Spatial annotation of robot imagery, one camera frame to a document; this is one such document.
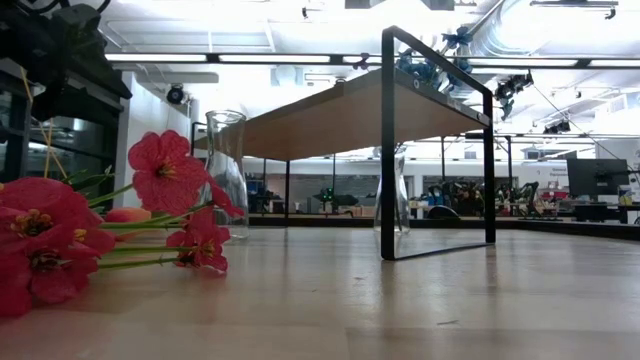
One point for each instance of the silver ceiling duct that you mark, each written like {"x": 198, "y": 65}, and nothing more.
{"x": 500, "y": 30}

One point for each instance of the cardboard box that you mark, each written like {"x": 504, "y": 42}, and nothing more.
{"x": 367, "y": 211}

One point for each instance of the orange tulip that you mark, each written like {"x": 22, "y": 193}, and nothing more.
{"x": 127, "y": 215}

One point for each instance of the background black robot arm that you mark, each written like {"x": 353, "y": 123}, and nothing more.
{"x": 345, "y": 200}

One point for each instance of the clear glass vase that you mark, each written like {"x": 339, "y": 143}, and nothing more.
{"x": 227, "y": 150}
{"x": 402, "y": 210}

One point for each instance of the black office chair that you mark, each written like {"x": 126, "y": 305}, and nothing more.
{"x": 442, "y": 212}

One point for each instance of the black track spotlight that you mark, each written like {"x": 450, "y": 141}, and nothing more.
{"x": 512, "y": 86}
{"x": 557, "y": 127}

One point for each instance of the large red flower bunch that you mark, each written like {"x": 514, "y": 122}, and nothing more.
{"x": 165, "y": 172}

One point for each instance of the black metal table frame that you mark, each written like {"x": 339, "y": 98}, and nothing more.
{"x": 325, "y": 221}

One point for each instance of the wooden shelf with black frame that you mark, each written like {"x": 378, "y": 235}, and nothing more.
{"x": 350, "y": 120}

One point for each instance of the black round ceiling camera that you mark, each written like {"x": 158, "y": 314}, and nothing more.
{"x": 175, "y": 95}

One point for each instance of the wide black monitor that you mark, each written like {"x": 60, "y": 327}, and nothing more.
{"x": 597, "y": 177}

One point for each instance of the blue flower bunch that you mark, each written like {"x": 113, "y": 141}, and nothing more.
{"x": 420, "y": 70}

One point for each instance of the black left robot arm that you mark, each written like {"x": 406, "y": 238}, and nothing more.
{"x": 45, "y": 30}

